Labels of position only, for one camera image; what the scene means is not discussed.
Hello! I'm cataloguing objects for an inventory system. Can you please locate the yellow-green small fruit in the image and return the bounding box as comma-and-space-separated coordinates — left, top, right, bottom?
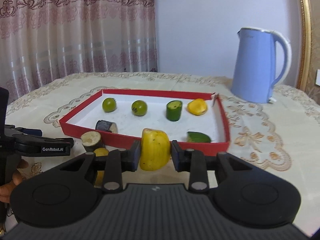
94, 148, 109, 187

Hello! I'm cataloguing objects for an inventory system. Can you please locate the dark skinned cut chunk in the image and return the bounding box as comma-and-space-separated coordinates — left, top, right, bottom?
80, 131, 105, 152

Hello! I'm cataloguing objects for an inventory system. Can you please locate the small green lime half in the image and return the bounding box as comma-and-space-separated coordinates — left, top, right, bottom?
187, 131, 212, 143

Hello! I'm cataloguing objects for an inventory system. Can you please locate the long yellow fruit chunk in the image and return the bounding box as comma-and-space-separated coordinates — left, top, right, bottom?
139, 128, 170, 171

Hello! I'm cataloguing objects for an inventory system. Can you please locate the green cucumber chunk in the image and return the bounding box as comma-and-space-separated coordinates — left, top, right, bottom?
166, 100, 183, 121

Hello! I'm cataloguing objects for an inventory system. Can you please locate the green fruit with sticker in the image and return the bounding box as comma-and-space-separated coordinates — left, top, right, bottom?
131, 100, 148, 116

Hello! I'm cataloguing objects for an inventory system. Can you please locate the person's left hand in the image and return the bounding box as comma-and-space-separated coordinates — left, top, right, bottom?
0, 159, 29, 203

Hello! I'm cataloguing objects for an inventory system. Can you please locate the red shallow box tray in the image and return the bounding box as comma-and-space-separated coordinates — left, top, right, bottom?
59, 89, 231, 155

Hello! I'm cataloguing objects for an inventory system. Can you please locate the round green fruit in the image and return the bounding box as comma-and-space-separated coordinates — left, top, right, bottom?
102, 98, 117, 113

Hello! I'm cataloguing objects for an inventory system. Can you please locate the yellow fruit piece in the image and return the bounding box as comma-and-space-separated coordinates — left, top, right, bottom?
187, 99, 208, 116

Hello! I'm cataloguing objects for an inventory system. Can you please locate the patterned pink curtain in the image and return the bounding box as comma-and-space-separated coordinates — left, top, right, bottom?
1, 0, 158, 101

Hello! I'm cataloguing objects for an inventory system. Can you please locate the light blue electric kettle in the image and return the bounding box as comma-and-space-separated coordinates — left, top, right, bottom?
231, 27, 292, 103

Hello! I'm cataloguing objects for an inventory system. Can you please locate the gold mirror frame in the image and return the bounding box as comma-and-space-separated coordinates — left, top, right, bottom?
297, 0, 312, 91

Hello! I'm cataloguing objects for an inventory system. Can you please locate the white wall socket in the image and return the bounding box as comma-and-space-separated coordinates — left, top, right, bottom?
315, 69, 320, 86

